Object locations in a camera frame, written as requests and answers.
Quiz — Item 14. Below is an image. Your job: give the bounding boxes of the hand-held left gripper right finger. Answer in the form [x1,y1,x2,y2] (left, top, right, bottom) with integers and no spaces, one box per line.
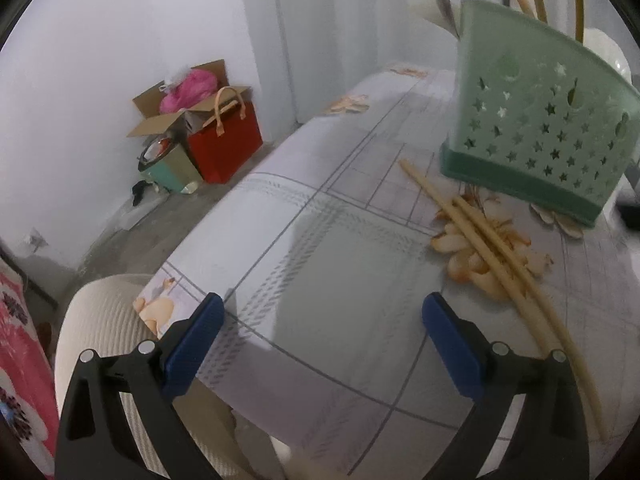
[421,291,592,480]

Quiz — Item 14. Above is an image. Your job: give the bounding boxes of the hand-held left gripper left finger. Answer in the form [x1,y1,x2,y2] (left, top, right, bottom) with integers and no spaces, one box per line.
[54,291,226,480]

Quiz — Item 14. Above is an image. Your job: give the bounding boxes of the green star-hole utensil basket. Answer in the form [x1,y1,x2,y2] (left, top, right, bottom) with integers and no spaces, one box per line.
[440,0,640,227]

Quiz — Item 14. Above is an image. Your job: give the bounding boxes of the pink flower-print cloth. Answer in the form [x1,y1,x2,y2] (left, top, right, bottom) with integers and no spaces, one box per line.
[0,260,60,476]

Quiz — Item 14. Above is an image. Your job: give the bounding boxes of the red gift bag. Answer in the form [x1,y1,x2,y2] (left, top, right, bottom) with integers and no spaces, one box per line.
[187,86,264,184]

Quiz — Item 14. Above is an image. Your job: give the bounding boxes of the cardboard box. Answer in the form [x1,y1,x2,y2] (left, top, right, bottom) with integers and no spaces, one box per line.
[126,59,231,138]

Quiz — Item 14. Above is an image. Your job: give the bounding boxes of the pink cloth bundle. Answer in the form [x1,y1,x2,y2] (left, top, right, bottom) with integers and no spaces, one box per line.
[160,70,221,113]

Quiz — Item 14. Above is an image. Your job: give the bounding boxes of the white curtain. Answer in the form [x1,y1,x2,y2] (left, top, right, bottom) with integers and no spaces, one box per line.
[235,0,506,126]

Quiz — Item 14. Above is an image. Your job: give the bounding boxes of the white ceramic pot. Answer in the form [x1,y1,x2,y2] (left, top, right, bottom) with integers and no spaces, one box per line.
[582,27,632,81]

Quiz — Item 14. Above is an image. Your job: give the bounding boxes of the white plastic ladle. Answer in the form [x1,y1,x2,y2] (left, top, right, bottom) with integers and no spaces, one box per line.
[407,0,458,36]

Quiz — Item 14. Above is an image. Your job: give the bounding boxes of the white wall socket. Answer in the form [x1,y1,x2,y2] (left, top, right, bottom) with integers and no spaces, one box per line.
[22,227,48,251]

